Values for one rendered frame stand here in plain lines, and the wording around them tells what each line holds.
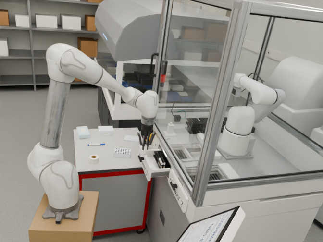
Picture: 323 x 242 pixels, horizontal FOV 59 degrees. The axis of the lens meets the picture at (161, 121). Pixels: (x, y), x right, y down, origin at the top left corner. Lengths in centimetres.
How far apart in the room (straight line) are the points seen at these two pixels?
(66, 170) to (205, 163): 69
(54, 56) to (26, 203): 187
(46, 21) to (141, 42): 309
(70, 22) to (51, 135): 394
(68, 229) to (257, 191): 105
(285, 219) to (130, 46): 175
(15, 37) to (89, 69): 451
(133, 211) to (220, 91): 146
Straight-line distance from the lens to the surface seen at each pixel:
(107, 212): 241
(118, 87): 153
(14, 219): 294
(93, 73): 137
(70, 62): 133
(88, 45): 550
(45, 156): 163
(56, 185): 151
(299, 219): 222
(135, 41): 249
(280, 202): 197
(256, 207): 187
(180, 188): 176
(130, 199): 237
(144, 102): 172
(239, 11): 125
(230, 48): 127
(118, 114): 269
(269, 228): 210
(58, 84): 151
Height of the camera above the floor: 202
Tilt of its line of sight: 26 degrees down
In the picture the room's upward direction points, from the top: 8 degrees clockwise
